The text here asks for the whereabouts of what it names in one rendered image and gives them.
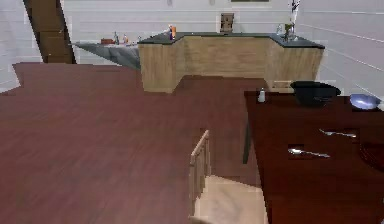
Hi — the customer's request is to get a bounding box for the silver spoon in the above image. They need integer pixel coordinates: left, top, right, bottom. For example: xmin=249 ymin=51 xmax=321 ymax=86
xmin=287 ymin=147 xmax=331 ymax=159

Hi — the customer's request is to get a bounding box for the brown wooden door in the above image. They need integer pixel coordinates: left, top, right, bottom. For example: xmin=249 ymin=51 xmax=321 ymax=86
xmin=22 ymin=0 xmax=77 ymax=65

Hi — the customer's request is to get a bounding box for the green house plant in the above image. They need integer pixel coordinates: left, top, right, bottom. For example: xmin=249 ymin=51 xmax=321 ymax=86
xmin=283 ymin=0 xmax=301 ymax=42

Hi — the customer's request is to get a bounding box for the blue bowl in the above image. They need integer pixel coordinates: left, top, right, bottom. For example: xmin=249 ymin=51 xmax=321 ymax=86
xmin=349 ymin=93 xmax=382 ymax=111

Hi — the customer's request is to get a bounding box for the dark red plate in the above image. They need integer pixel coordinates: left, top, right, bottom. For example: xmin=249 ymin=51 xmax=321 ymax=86
xmin=359 ymin=142 xmax=384 ymax=173

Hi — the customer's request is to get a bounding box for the dark red wooden table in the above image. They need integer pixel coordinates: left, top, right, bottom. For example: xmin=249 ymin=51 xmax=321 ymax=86
xmin=242 ymin=90 xmax=384 ymax=224

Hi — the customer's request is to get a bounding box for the grey worktop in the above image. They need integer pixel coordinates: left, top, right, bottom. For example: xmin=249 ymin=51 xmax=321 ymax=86
xmin=71 ymin=41 xmax=142 ymax=71

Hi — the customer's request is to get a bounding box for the silver fork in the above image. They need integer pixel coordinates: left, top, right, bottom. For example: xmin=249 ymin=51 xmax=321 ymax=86
xmin=318 ymin=128 xmax=358 ymax=139

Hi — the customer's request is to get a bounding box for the wooden counter with dark top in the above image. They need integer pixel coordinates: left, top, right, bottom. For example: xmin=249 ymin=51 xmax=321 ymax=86
xmin=137 ymin=31 xmax=326 ymax=94

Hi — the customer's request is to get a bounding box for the light wooden chair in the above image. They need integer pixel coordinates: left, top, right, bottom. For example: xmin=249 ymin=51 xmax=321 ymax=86
xmin=188 ymin=129 xmax=270 ymax=224

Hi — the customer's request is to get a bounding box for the black bowl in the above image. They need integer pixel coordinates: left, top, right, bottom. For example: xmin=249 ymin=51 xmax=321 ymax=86
xmin=290 ymin=80 xmax=342 ymax=108

